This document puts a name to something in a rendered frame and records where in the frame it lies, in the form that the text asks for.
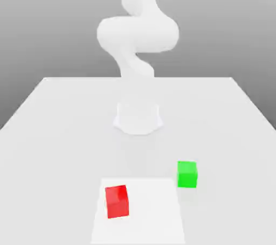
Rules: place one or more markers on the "small green cube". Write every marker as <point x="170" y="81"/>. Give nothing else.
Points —
<point x="186" y="175"/>

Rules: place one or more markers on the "small red cube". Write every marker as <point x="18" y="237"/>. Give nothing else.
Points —
<point x="117" y="203"/>

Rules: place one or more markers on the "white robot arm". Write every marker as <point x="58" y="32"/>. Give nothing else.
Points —
<point x="138" y="34"/>

